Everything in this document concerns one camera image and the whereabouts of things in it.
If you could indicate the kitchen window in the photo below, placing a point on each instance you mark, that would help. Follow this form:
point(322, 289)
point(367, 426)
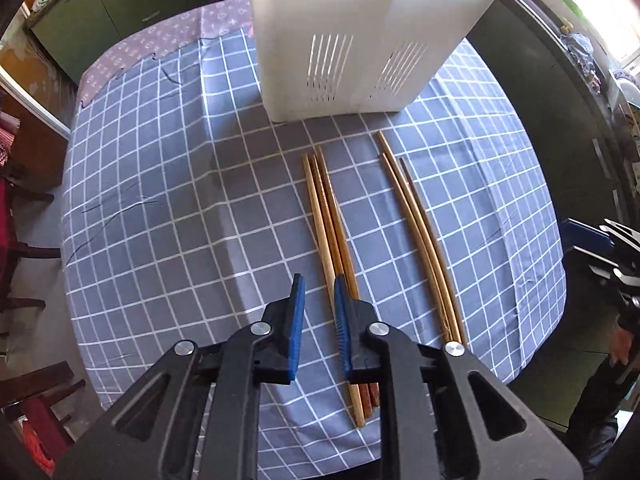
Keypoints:
point(615, 10)

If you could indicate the red cushioned wooden chair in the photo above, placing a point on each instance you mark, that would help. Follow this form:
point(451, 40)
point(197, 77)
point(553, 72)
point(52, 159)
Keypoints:
point(5, 220)

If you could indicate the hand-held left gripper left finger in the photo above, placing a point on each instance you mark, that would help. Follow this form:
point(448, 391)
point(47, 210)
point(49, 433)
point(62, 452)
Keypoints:
point(295, 325)

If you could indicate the golden wooden chopstick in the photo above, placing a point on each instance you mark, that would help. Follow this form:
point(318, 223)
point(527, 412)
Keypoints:
point(422, 235)
point(412, 235)

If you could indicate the person's right forearm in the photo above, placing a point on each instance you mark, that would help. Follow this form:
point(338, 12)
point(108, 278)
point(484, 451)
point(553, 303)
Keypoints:
point(595, 410)

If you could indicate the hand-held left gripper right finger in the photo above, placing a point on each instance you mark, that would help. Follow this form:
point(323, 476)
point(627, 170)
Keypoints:
point(342, 325)

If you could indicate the sliding glass door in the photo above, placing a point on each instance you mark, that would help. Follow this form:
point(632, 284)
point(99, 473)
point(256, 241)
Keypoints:
point(35, 105)

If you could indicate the white plastic utensil holder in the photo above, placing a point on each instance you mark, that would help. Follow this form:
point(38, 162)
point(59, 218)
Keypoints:
point(325, 10)

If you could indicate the dish rack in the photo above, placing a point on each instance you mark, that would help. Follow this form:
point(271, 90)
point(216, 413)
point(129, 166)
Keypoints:
point(630, 125)

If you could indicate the blue checked tablecloth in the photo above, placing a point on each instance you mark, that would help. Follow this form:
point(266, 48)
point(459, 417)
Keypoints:
point(175, 185)

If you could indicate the white plate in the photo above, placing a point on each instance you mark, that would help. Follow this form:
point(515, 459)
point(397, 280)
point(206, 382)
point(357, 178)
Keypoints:
point(631, 87)

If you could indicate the dark wooden chair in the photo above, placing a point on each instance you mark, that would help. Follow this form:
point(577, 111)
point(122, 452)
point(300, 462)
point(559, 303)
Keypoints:
point(45, 375)

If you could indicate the bamboo chopstick reddish end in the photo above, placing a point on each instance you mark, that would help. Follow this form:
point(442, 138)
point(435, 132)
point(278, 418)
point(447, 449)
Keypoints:
point(335, 220)

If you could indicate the crumpled grey cloth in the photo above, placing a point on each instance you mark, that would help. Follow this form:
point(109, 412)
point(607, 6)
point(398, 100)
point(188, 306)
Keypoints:
point(582, 52)

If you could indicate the purple patterned cloth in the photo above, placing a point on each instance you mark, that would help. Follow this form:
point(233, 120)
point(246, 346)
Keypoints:
point(165, 35)

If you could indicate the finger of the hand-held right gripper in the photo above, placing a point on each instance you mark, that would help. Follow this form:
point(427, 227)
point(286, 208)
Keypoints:
point(602, 270)
point(585, 234)

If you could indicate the person's right hand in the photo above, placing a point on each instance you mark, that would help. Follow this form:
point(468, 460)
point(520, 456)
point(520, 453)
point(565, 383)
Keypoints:
point(620, 347)

